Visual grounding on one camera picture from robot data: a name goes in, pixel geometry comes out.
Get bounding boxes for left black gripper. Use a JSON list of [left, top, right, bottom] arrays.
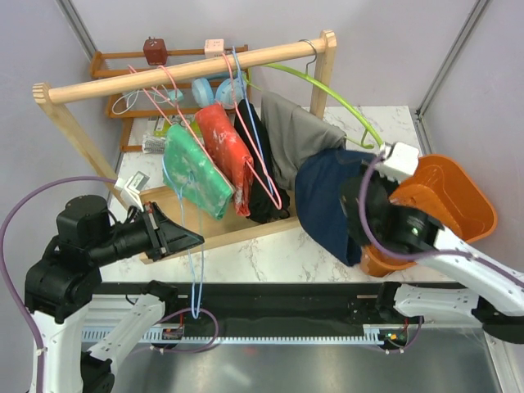
[[90, 199, 205, 264]]

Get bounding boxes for blue wire hanger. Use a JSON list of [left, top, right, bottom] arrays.
[[161, 157, 206, 320], [232, 47, 275, 196]]

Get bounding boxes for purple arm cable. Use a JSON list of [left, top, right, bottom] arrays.
[[358, 157, 524, 290], [0, 175, 120, 393]]

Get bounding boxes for black trousers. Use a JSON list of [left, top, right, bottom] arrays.
[[234, 99, 291, 224]]

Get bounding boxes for silver foil package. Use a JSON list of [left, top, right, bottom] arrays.
[[142, 134, 166, 154]]

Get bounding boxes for brown wooden shelf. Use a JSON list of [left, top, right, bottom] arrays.
[[89, 44, 250, 153]]

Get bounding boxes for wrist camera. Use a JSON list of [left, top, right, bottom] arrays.
[[115, 171, 150, 211], [375, 142, 419, 183]]

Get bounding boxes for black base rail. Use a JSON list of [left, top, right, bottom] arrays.
[[145, 282, 424, 353]]

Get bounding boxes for navy blue denim trousers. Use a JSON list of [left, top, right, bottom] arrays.
[[295, 148, 374, 267]]

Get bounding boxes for green tie-dye trousers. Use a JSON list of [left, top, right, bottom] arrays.
[[162, 124, 233, 220]]

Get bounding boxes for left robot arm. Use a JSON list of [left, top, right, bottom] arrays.
[[25, 195, 205, 392]]

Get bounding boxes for red tie-dye trousers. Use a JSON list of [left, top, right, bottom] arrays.
[[195, 103, 254, 217]]

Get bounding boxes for light blue headphones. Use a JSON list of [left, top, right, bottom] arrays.
[[191, 75, 247, 110]]

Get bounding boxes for pink cube plug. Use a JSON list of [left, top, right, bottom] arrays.
[[204, 38, 225, 58]]

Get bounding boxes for grey trousers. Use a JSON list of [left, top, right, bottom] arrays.
[[260, 91, 346, 191]]

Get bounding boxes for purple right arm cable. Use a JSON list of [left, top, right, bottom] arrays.
[[358, 157, 524, 290]]

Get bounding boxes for orange plastic basket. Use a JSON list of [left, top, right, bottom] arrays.
[[359, 153, 499, 279]]

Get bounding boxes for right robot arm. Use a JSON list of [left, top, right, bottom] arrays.
[[340, 156, 523, 344]]

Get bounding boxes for white cable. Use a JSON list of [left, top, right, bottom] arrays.
[[111, 90, 175, 116]]

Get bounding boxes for green snack package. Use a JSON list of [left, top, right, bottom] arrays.
[[148, 115, 202, 138]]

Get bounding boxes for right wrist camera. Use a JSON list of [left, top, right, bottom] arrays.
[[375, 142, 419, 183]]

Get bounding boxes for dark red cube plug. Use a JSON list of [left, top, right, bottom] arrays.
[[142, 38, 168, 66]]

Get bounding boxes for wooden clothes rack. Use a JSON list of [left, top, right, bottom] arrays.
[[33, 30, 337, 250]]

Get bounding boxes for lime green hanger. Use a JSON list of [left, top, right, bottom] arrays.
[[256, 39, 385, 150]]

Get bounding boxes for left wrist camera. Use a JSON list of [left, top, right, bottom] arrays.
[[115, 171, 150, 211]]

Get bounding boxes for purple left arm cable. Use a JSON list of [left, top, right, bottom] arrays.
[[0, 175, 120, 393]]

